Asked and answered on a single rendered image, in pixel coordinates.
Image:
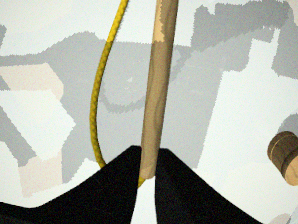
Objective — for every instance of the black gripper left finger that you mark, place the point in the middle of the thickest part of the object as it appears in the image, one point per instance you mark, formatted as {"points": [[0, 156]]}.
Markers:
{"points": [[107, 197]]}

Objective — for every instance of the brown wooden cylinder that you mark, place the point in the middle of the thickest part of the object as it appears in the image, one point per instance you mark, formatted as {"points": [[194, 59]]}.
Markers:
{"points": [[283, 153]]}

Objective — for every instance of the wooden stick with yellow string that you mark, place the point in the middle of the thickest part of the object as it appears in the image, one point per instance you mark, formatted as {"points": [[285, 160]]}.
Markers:
{"points": [[165, 25]]}

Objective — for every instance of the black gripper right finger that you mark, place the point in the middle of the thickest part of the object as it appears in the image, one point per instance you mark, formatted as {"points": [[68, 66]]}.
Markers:
{"points": [[182, 197]]}

